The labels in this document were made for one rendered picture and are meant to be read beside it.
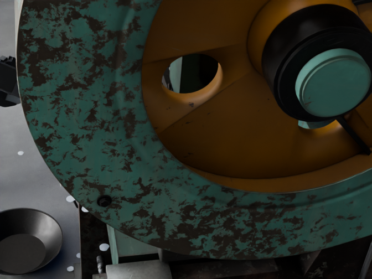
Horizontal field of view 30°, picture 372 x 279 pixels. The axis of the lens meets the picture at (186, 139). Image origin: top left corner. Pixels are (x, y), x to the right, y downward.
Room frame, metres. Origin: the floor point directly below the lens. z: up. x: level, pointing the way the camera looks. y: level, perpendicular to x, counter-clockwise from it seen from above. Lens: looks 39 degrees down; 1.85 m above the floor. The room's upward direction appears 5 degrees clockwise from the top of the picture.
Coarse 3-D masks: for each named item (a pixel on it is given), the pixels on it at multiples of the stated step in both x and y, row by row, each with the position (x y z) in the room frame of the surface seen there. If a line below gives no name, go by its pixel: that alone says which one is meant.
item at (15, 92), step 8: (0, 64) 0.98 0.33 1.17; (0, 72) 0.98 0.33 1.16; (8, 72) 0.98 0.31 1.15; (16, 72) 0.98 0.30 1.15; (0, 80) 0.97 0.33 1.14; (8, 80) 0.97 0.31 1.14; (16, 80) 0.97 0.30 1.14; (0, 88) 0.96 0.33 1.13; (8, 88) 0.96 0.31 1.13; (16, 88) 0.97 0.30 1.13; (16, 96) 0.96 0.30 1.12
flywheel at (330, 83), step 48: (192, 0) 0.85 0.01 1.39; (240, 0) 0.87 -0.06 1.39; (288, 0) 0.86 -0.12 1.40; (336, 0) 0.87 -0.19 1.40; (144, 48) 0.83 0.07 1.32; (192, 48) 0.85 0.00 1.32; (240, 48) 0.87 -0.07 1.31; (288, 48) 0.78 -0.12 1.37; (336, 48) 0.78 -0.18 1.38; (144, 96) 0.83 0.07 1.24; (192, 96) 0.87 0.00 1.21; (240, 96) 0.87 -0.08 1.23; (288, 96) 0.77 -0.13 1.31; (336, 96) 0.76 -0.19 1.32; (192, 144) 0.85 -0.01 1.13; (240, 144) 0.87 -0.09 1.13; (288, 144) 0.90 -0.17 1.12; (336, 144) 0.92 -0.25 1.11
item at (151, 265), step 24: (360, 240) 1.10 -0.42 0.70; (120, 264) 1.01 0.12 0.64; (144, 264) 1.02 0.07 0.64; (168, 264) 1.02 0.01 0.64; (192, 264) 1.05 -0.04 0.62; (216, 264) 1.05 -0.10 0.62; (240, 264) 1.06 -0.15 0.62; (264, 264) 1.07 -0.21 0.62; (288, 264) 1.09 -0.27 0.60; (312, 264) 1.07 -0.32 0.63; (336, 264) 1.09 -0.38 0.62; (360, 264) 1.10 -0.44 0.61
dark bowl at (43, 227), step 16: (16, 208) 1.70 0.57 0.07; (32, 208) 1.70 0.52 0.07; (0, 224) 1.64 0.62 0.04; (16, 224) 1.66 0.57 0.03; (32, 224) 1.67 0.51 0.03; (48, 224) 1.66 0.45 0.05; (0, 240) 1.60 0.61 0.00; (16, 240) 1.61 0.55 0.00; (32, 240) 1.62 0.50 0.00; (48, 240) 1.61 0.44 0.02; (0, 256) 1.53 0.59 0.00; (16, 256) 1.54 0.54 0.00; (32, 256) 1.54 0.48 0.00; (48, 256) 1.53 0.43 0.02; (0, 272) 1.41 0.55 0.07; (16, 272) 1.47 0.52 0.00
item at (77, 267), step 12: (84, 216) 1.41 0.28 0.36; (84, 228) 1.41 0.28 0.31; (96, 228) 1.42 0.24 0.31; (84, 240) 1.41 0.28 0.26; (96, 240) 1.42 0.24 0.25; (108, 240) 1.43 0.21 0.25; (84, 252) 1.41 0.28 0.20; (96, 252) 1.42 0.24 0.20; (108, 252) 1.43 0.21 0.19; (84, 264) 1.41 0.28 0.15; (96, 264) 1.42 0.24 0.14; (108, 264) 1.43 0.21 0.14; (84, 276) 1.41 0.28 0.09
